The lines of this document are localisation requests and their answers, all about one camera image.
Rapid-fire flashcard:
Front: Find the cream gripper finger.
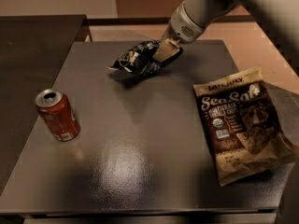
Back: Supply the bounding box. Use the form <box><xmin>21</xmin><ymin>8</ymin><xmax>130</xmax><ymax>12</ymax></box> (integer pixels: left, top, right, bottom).
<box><xmin>161</xmin><ymin>29</ymin><xmax>170</xmax><ymax>44</ymax></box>
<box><xmin>152</xmin><ymin>37</ymin><xmax>179</xmax><ymax>63</ymax></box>

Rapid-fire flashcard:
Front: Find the blue chip bag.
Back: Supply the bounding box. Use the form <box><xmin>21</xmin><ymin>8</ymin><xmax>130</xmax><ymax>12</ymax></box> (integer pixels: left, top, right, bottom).
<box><xmin>109</xmin><ymin>40</ymin><xmax>183</xmax><ymax>76</ymax></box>

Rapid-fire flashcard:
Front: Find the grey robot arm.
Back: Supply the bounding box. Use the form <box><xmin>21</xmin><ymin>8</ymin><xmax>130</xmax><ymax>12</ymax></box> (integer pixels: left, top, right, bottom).
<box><xmin>153</xmin><ymin>0</ymin><xmax>299</xmax><ymax>75</ymax></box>

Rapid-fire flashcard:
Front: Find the sea salt tortilla chip bag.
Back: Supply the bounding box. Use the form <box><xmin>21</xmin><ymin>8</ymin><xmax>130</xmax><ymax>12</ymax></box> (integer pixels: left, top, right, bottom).
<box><xmin>193</xmin><ymin>67</ymin><xmax>298</xmax><ymax>186</ymax></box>

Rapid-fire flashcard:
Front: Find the red coke can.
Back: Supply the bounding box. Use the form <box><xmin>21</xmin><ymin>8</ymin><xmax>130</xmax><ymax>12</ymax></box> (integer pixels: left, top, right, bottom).
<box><xmin>35</xmin><ymin>89</ymin><xmax>80</xmax><ymax>142</ymax></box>

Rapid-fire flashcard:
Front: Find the dark side table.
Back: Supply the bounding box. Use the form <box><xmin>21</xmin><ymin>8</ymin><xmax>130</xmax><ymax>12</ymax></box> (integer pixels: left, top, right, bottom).
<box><xmin>0</xmin><ymin>15</ymin><xmax>92</xmax><ymax>193</ymax></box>

